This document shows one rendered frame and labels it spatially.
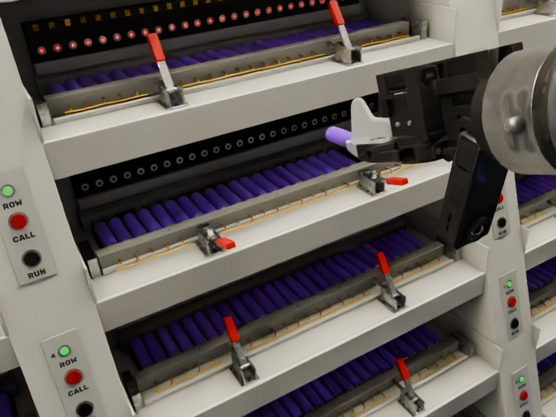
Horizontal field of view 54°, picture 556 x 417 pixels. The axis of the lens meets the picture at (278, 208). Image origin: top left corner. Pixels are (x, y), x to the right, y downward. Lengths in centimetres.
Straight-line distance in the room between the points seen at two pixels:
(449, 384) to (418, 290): 19
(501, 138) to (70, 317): 49
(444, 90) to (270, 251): 37
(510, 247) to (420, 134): 58
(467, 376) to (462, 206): 62
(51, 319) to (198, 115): 29
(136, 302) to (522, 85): 49
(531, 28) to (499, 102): 65
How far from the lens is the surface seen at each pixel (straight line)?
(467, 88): 45
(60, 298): 67
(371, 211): 82
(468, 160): 46
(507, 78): 41
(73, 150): 65
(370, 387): 99
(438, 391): 103
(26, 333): 68
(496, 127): 40
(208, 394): 79
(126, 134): 66
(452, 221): 49
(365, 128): 55
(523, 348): 112
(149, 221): 77
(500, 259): 102
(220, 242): 66
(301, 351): 82
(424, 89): 47
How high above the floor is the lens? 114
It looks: 14 degrees down
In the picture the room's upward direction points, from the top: 13 degrees counter-clockwise
